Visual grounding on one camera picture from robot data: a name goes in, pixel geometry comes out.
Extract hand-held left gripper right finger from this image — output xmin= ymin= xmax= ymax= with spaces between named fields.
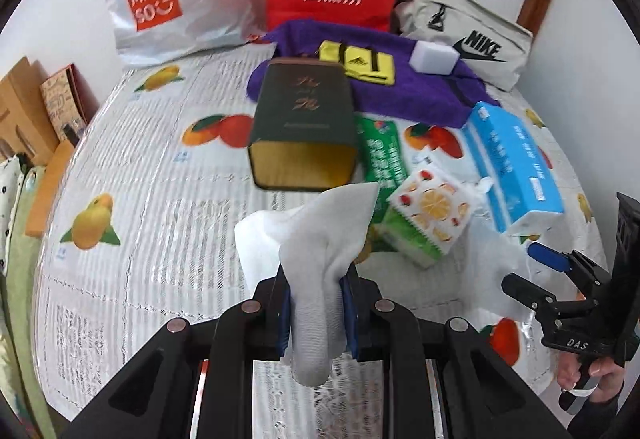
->
xmin=341 ymin=266 xmax=571 ymax=439

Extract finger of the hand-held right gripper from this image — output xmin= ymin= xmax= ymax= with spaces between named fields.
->
xmin=501 ymin=271 xmax=551 ymax=316
xmin=526 ymin=241 xmax=576 ymax=272

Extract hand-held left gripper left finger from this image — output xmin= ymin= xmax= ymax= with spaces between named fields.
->
xmin=65 ymin=269 xmax=293 ymax=439

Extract white wet wipe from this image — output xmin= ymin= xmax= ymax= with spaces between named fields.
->
xmin=234 ymin=182 xmax=381 ymax=387

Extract fruit-print tissue pack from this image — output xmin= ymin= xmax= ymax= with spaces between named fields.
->
xmin=387 ymin=166 xmax=476 ymax=256

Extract green snack packet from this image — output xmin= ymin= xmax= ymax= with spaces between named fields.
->
xmin=354 ymin=115 xmax=408 ymax=200

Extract white sponge block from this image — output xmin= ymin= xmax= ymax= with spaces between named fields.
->
xmin=409 ymin=40 xmax=460 ymax=76

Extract yellow pouch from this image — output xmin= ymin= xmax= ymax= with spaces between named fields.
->
xmin=318 ymin=40 xmax=396 ymax=87

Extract person's right forearm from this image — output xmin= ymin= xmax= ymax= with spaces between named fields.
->
xmin=570 ymin=384 xmax=640 ymax=439

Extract person's right hand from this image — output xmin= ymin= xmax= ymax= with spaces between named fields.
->
xmin=559 ymin=355 xmax=625 ymax=402

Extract blue tissue pack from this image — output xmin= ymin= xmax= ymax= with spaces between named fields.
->
xmin=460 ymin=101 xmax=566 ymax=235

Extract dark green tin box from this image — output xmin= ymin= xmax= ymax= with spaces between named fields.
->
xmin=247 ymin=59 xmax=360 ymax=192

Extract purple towel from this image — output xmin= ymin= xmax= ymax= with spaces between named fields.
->
xmin=246 ymin=19 xmax=501 ymax=128

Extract light green bedsheet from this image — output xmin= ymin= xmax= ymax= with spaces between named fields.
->
xmin=0 ymin=169 xmax=56 ymax=439

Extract white polka dot pillow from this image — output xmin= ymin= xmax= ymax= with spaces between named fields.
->
xmin=0 ymin=154 xmax=31 ymax=270

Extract brown cardboard boxes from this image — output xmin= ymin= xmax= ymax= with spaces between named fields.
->
xmin=0 ymin=56 xmax=76 ymax=240

